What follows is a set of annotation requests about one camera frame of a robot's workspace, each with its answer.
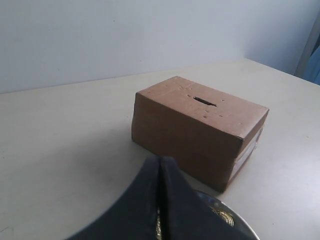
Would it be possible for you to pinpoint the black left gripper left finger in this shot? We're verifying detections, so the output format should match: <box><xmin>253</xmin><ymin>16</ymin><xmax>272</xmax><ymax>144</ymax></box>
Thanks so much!
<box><xmin>68</xmin><ymin>156</ymin><xmax>160</xmax><ymax>240</ymax></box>

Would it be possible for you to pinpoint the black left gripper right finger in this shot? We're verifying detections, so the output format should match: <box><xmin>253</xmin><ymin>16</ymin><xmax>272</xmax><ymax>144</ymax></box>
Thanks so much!
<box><xmin>159</xmin><ymin>155</ymin><xmax>256</xmax><ymax>240</ymax></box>

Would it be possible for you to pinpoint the gold dollar coin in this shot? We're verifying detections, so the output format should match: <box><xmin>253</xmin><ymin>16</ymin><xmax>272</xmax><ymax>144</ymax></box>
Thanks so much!
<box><xmin>155</xmin><ymin>209</ymin><xmax>162</xmax><ymax>240</ymax></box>

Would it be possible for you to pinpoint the brown cardboard slotted box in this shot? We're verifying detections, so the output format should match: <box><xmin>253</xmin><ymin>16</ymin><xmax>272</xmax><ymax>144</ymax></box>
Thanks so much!
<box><xmin>131</xmin><ymin>76</ymin><xmax>269</xmax><ymax>193</ymax></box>

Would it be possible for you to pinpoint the gold coin right side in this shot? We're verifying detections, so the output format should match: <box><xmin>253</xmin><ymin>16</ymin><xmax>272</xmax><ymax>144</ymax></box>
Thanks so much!
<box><xmin>211</xmin><ymin>207</ymin><xmax>234</xmax><ymax>227</ymax></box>

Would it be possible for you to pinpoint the round steel plate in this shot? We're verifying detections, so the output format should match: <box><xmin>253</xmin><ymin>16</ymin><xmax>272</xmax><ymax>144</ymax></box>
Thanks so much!
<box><xmin>195</xmin><ymin>190</ymin><xmax>260</xmax><ymax>240</ymax></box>

